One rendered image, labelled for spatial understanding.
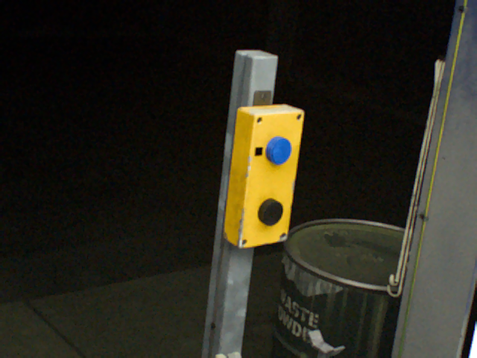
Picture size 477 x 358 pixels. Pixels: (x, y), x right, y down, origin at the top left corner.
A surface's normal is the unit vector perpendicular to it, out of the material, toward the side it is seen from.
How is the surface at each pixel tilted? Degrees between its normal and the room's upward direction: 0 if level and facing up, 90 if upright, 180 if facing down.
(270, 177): 90
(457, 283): 90
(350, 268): 1
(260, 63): 90
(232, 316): 90
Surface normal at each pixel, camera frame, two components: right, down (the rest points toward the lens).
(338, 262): 0.11, -0.95
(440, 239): -0.79, 0.10
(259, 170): 0.60, 0.30
